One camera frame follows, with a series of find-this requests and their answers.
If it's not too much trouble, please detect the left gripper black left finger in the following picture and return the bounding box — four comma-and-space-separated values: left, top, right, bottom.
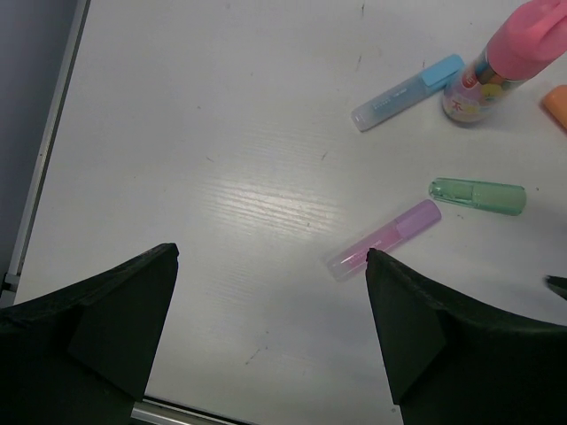
1, 243, 179, 424

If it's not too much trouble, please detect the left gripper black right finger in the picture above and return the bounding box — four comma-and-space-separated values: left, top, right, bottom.
365, 249, 566, 424

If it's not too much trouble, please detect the pink clear tube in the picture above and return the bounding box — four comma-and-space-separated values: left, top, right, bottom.
326, 200, 442, 282

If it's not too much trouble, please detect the green eraser stick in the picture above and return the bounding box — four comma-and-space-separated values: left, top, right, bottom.
429, 178, 527, 216

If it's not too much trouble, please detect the blue capped clear tube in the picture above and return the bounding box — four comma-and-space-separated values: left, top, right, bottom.
351, 54, 464, 133

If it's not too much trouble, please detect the orange capped clear tube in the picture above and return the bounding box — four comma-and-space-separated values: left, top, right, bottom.
540, 84, 567, 130

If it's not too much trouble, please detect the pink capped glue bottle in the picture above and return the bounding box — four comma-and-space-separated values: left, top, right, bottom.
442, 1, 566, 124

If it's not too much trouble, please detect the aluminium table edge rail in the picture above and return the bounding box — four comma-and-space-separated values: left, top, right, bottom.
1, 1, 90, 307

